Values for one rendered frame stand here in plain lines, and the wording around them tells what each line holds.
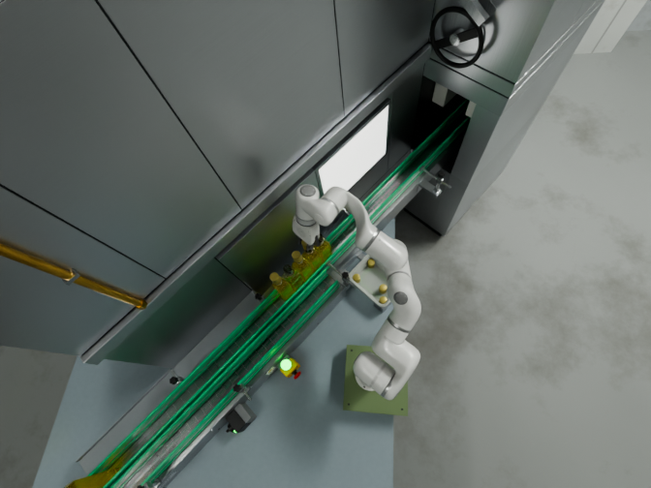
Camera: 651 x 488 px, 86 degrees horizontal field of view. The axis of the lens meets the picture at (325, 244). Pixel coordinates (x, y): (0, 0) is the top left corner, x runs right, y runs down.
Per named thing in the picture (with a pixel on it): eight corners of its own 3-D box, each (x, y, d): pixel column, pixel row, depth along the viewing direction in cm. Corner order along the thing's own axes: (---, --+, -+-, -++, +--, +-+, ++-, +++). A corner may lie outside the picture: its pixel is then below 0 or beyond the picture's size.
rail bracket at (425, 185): (418, 184, 182) (425, 157, 161) (446, 202, 176) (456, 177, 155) (413, 190, 181) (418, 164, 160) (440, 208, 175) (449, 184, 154)
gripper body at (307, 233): (288, 213, 119) (289, 231, 129) (309, 229, 116) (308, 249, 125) (304, 201, 123) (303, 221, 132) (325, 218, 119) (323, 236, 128)
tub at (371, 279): (370, 257, 172) (370, 250, 164) (407, 286, 164) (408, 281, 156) (347, 282, 169) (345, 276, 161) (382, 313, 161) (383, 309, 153)
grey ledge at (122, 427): (259, 294, 168) (251, 289, 158) (270, 307, 165) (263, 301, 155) (95, 456, 148) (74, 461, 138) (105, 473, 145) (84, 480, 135)
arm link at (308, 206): (345, 198, 108) (328, 218, 103) (341, 219, 117) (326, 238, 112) (303, 178, 112) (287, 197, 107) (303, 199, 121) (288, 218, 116)
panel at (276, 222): (383, 150, 169) (386, 96, 138) (387, 153, 168) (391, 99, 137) (245, 283, 150) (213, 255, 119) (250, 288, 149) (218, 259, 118)
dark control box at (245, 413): (245, 402, 153) (239, 403, 145) (257, 416, 150) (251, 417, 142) (232, 417, 151) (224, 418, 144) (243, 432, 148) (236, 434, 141)
